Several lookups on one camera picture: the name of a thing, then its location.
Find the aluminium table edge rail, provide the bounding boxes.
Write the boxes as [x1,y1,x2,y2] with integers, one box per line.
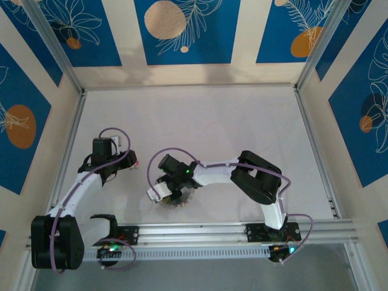
[16,90,88,291]
[294,87,366,291]

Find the aluminium frame post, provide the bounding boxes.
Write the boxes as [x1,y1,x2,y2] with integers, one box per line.
[21,0,85,95]
[294,0,348,90]

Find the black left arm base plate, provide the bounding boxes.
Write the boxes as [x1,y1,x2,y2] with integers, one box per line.
[90,226,140,246]

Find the aluminium mounting rail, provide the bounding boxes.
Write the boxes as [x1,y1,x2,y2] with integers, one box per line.
[25,217,363,248]

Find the silver disc keyring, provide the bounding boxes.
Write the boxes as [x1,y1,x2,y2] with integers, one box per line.
[156,187,195,209]

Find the grey slotted cable duct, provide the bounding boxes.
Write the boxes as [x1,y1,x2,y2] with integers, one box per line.
[81,244,272,263]

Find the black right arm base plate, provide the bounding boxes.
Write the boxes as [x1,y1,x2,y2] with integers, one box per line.
[244,222,301,243]

